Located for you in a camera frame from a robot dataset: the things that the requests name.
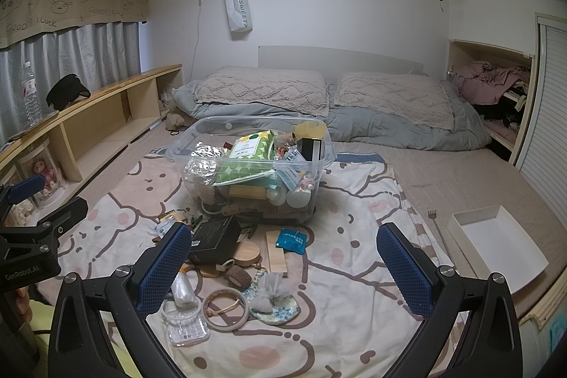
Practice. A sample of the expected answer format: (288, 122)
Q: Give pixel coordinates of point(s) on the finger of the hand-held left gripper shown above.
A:
(62, 215)
(24, 188)

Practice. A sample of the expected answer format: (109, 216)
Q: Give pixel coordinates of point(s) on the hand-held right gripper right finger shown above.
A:
(405, 271)

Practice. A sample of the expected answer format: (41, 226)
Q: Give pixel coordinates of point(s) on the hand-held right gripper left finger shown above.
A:
(164, 267)

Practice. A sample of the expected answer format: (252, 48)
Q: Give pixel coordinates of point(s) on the blue foil packet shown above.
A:
(291, 240)

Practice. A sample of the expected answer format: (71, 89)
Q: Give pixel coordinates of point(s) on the blue floral fabric pouch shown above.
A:
(285, 310)

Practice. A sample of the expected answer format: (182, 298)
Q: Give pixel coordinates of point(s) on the clear plastic storage bin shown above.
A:
(212, 122)

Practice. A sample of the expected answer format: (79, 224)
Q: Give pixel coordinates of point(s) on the glass jar with doll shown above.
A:
(42, 174)

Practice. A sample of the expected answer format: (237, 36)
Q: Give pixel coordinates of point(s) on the white plastic bag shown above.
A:
(182, 289)

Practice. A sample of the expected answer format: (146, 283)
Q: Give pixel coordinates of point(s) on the black cardboard box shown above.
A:
(212, 240)

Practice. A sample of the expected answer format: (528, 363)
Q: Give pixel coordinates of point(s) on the cartoon printed blanket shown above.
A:
(345, 254)

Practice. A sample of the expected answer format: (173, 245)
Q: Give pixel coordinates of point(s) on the clear plastic case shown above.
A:
(188, 331)

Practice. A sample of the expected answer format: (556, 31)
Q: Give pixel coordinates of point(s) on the yellow-green cloth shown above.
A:
(42, 342)

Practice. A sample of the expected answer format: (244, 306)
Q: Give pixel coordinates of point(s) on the brown tape roll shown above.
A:
(239, 275)

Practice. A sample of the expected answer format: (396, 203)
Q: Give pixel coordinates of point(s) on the round wooden disc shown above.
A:
(248, 256)

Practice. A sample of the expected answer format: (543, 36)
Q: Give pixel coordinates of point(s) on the clear water bottle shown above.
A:
(30, 94)

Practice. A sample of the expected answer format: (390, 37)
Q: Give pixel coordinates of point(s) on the black visor cap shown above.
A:
(66, 92)

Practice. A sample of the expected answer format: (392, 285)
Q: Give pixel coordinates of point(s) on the white mesh pouch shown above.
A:
(265, 294)

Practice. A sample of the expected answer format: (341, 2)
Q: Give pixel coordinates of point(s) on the wooden block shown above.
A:
(246, 192)

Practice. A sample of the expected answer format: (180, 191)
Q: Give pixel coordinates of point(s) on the thin wooden board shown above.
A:
(277, 258)

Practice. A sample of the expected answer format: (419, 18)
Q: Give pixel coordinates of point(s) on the white shallow box tray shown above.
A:
(522, 267)

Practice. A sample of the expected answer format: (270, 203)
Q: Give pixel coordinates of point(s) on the long wooden shelf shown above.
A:
(110, 108)

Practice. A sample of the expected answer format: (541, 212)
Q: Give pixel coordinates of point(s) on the white round jar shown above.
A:
(299, 197)

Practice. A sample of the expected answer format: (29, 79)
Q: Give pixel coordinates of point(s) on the white small bottle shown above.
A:
(277, 196)

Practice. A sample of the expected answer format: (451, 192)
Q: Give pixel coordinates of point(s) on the green dotted tissue pack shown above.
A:
(252, 165)

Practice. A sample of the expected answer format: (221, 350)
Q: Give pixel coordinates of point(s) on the grey duvet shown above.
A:
(376, 132)

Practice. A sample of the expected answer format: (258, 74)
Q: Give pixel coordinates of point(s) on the grey curtain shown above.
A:
(79, 54)

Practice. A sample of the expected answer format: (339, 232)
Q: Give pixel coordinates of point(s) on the light blue sachet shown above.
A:
(291, 179)

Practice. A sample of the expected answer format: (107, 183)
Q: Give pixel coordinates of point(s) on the black box with white edge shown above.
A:
(310, 150)

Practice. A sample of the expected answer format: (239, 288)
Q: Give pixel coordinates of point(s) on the yellow plastic pouch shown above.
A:
(310, 131)

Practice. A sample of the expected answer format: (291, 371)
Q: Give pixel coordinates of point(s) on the beige textured pillow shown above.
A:
(394, 99)
(261, 90)

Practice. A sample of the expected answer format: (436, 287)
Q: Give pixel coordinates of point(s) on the beige cartoon valance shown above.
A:
(66, 8)

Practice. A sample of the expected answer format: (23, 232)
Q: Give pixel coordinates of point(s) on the cream closet niche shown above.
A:
(525, 116)

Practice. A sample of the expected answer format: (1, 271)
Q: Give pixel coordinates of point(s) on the pile of clothes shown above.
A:
(483, 81)

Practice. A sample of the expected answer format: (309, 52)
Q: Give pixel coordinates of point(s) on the white shutter door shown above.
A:
(549, 103)

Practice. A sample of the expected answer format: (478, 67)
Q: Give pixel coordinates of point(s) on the white headboard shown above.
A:
(310, 57)

